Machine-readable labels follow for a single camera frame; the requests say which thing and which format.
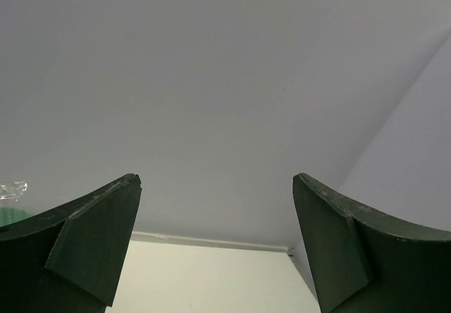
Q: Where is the clear ribbed bottle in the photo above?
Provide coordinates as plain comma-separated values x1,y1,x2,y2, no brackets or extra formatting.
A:
0,181,28,200

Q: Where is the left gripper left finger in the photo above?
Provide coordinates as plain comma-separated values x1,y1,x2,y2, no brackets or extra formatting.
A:
1,173,142,313

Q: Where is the green plastic bin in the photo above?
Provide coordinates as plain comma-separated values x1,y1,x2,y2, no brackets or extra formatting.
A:
0,207,33,227

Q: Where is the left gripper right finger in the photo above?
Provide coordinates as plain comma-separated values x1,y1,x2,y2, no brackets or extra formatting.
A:
292,173,450,312

